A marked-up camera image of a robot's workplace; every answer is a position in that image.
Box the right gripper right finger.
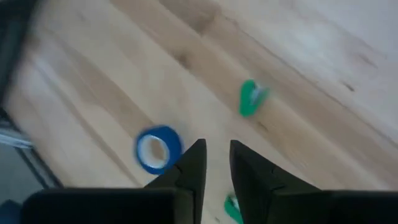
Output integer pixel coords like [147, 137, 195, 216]
[230, 140, 398, 224]

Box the dark blue tape roll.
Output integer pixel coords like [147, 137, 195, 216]
[134, 124, 184, 175]

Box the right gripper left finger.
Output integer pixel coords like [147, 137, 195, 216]
[21, 139, 208, 224]

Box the green mini stapler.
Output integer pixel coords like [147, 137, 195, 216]
[224, 194, 245, 224]
[238, 79, 270, 118]

